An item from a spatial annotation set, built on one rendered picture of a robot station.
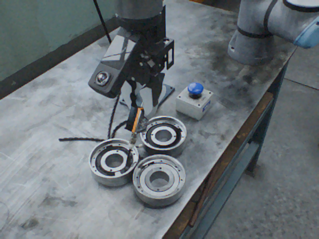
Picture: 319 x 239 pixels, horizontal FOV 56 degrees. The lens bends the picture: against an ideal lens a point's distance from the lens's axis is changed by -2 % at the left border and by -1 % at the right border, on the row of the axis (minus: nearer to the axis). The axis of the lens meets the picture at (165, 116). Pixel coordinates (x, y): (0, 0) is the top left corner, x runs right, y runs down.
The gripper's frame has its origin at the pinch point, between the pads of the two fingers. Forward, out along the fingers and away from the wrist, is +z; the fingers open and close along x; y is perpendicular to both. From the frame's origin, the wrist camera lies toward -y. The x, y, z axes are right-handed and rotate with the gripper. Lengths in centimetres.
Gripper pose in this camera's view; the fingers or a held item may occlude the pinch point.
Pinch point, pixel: (139, 113)
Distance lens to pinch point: 59.1
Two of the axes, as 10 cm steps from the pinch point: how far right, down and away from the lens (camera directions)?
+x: -8.5, -3.6, 3.9
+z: 0.1, 7.2, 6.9
